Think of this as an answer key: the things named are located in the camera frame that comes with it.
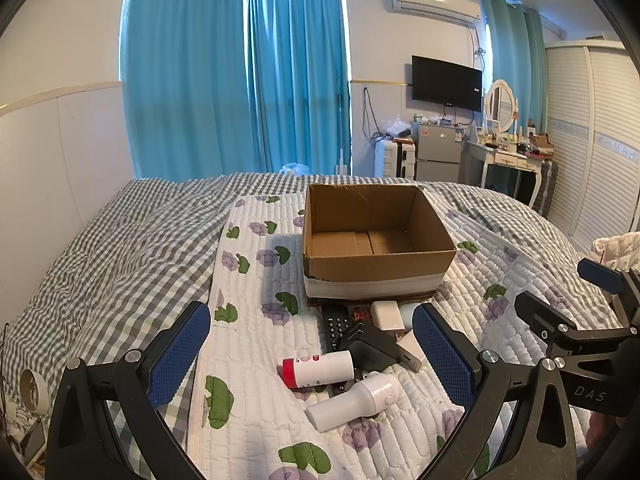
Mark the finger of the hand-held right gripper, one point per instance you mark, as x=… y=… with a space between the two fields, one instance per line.
x=542 y=312
x=600 y=274

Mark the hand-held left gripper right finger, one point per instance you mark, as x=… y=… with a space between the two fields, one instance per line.
x=442 y=355

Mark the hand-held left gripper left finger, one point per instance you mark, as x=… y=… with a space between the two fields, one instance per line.
x=180 y=355

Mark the white power adapter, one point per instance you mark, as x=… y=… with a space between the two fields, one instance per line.
x=409 y=350

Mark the white earbuds case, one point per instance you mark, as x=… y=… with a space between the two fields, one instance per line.
x=386 y=316

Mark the black power adapter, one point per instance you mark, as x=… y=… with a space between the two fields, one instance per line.
x=372 y=347

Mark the pink patterned box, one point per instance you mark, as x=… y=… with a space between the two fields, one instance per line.
x=361 y=314

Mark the white handheld device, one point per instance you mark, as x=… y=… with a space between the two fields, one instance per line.
x=360 y=400

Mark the black remote control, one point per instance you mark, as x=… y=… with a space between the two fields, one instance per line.
x=334 y=325

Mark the white quilted cloth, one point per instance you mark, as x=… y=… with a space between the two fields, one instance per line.
x=617 y=250

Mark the white round container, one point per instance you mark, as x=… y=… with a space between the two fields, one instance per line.
x=407 y=316

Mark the quilted floral mat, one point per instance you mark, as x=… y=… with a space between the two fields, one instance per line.
x=250 y=360

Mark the dark suitcase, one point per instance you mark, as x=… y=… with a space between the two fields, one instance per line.
x=545 y=190

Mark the red and white bottle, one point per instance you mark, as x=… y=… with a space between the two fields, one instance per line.
x=320 y=367

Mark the white slatted wardrobe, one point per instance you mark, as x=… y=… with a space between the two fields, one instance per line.
x=595 y=150

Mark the white tape roll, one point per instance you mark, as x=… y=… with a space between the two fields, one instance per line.
x=41 y=390

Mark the small brown cardboard box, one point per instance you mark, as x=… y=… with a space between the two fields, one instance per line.
x=542 y=142

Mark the white dressing table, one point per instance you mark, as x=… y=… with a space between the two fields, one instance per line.
x=505 y=160

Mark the silver small fridge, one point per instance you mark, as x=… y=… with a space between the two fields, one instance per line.
x=440 y=155

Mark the oval white mirror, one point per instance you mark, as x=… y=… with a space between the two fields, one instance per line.
x=500 y=105

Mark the white suitcase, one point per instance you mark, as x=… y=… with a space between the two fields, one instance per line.
x=390 y=160

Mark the clear plastic bag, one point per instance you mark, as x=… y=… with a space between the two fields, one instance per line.
x=295 y=169

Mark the blue curtain beside wardrobe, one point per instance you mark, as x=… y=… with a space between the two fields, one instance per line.
x=520 y=60

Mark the plastic bag on suitcase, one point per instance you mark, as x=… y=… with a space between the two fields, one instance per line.
x=397 y=129

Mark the wide blue curtain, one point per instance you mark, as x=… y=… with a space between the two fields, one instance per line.
x=185 y=85

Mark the narrow blue curtain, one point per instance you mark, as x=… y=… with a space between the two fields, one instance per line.
x=300 y=85

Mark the white air conditioner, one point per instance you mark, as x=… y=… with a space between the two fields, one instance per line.
x=432 y=5

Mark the black wall television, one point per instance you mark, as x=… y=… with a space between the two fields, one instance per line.
x=445 y=82

